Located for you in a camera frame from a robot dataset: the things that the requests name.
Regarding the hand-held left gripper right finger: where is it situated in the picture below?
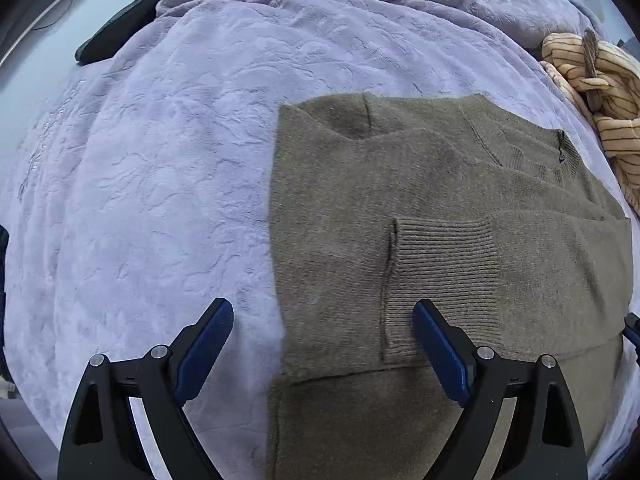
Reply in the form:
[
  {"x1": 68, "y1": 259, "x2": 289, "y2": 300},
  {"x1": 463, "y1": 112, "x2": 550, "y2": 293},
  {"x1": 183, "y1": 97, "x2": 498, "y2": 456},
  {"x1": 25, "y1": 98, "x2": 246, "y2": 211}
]
[{"x1": 412, "y1": 298, "x2": 590, "y2": 480}]

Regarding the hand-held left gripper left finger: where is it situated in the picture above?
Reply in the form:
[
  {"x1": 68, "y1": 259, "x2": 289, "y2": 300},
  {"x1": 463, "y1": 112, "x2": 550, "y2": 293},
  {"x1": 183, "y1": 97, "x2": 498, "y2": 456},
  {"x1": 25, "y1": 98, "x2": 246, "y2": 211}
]
[{"x1": 57, "y1": 298, "x2": 234, "y2": 480}]

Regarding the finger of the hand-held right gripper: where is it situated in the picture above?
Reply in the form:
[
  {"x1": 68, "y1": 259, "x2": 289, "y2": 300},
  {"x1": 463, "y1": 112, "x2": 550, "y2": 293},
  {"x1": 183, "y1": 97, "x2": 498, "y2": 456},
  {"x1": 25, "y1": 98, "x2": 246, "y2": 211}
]
[{"x1": 623, "y1": 312, "x2": 640, "y2": 357}]

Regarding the olive knit sweater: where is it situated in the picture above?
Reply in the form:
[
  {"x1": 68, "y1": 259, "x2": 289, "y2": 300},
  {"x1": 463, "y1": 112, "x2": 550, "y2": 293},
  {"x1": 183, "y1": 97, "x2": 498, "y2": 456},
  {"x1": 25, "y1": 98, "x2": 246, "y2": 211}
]
[{"x1": 265, "y1": 92, "x2": 635, "y2": 480}]

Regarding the lavender plush blanket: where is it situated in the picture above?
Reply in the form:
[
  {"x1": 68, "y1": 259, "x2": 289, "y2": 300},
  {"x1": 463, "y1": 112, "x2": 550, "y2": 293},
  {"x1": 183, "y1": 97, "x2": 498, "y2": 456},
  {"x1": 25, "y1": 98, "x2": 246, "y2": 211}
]
[{"x1": 0, "y1": 0, "x2": 638, "y2": 480}]

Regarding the beige striped garment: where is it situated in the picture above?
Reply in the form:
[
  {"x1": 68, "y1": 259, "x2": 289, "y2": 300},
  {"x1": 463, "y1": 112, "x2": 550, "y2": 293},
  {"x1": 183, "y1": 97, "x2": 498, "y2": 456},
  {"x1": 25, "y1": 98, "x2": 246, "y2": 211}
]
[{"x1": 540, "y1": 30, "x2": 640, "y2": 216}]

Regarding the dark green cloth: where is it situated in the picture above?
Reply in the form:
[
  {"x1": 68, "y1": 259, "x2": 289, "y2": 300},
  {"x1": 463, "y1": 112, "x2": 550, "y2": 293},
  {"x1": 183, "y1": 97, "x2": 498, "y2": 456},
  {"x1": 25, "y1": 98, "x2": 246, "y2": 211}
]
[{"x1": 0, "y1": 224, "x2": 11, "y2": 378}]

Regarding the brown ribbed fabric strip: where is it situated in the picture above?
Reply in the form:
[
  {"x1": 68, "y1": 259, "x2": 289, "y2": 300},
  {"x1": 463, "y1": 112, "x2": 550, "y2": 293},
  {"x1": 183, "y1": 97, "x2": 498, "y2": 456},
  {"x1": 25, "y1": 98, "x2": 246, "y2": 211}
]
[{"x1": 580, "y1": 28, "x2": 607, "y2": 112}]

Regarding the black flat cushion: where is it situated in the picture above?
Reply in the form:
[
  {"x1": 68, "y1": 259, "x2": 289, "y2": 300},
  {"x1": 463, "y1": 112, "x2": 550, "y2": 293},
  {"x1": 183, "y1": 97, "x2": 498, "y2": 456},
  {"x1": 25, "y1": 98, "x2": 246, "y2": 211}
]
[{"x1": 75, "y1": 0, "x2": 169, "y2": 66}]

